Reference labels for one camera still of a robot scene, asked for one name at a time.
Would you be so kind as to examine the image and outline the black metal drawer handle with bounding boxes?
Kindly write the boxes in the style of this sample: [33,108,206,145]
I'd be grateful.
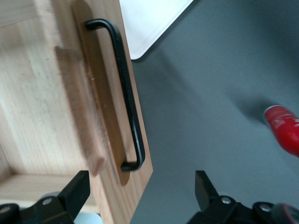
[85,19,146,172]

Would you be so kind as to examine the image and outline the beige rectangular tray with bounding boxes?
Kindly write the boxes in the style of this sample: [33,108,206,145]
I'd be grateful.
[119,0,195,61]

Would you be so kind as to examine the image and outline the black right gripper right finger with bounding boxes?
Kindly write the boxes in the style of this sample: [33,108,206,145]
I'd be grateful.
[195,170,220,212]

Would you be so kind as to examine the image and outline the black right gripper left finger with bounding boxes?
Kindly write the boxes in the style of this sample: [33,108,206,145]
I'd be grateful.
[58,170,91,220]

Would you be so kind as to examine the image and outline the red bottle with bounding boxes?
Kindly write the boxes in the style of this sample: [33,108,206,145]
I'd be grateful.
[263,105,299,159]

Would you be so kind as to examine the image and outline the wooden drawer with light interior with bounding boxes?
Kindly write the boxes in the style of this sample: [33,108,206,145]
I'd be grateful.
[0,0,154,224]

